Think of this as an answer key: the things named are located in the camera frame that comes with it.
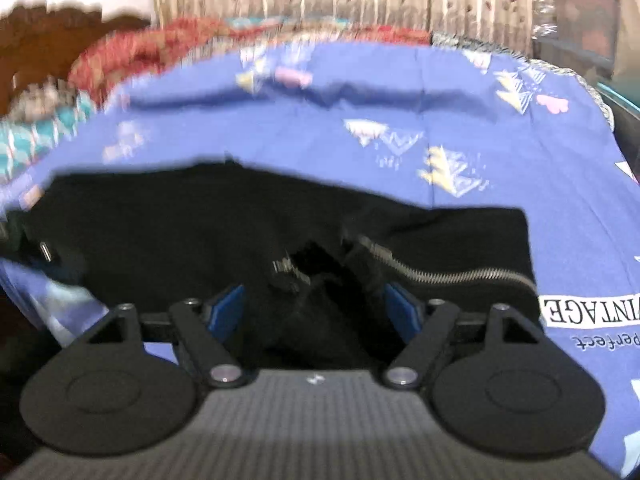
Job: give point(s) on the red floral blanket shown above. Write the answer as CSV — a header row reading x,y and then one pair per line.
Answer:
x,y
150,45

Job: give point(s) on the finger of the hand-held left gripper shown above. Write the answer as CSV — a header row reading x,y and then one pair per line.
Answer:
x,y
47,251

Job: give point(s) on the dark tub with teal rim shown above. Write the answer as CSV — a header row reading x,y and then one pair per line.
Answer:
x,y
625,115

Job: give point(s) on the carved wooden headboard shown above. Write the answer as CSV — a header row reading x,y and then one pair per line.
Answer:
x,y
40,45

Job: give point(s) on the teal patterned cloth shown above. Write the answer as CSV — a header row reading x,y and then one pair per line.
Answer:
x,y
30,140

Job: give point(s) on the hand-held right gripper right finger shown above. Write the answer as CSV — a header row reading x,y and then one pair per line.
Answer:
x,y
402,310

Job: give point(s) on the blue printed bedsheet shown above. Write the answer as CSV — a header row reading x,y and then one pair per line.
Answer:
x,y
350,100

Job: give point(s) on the black pants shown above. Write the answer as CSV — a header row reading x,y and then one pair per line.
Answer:
x,y
150,220

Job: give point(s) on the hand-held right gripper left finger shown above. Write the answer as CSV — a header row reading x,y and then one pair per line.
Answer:
x,y
227,310

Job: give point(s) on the clear container with teal lid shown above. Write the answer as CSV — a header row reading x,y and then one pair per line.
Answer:
x,y
585,10

